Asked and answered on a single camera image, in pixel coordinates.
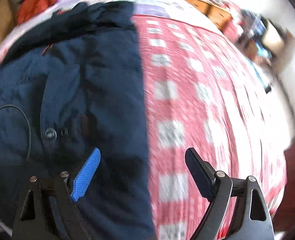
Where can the pastel plaid bed sheet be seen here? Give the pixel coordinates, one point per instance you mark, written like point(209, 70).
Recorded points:
point(179, 10)

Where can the navy blue padded jacket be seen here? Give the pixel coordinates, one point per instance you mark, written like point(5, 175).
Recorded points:
point(69, 85)

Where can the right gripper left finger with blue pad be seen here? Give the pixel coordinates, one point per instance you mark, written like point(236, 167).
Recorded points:
point(47, 207)

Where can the cluttered bags pile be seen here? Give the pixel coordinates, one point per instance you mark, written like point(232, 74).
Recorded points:
point(265, 43)

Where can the wooden nightstand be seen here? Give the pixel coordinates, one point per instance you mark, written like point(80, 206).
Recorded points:
point(218, 15)

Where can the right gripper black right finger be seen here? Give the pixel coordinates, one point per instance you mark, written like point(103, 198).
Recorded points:
point(251, 218)

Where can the red white checkered mat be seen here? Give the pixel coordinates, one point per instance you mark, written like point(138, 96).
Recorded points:
point(200, 92)

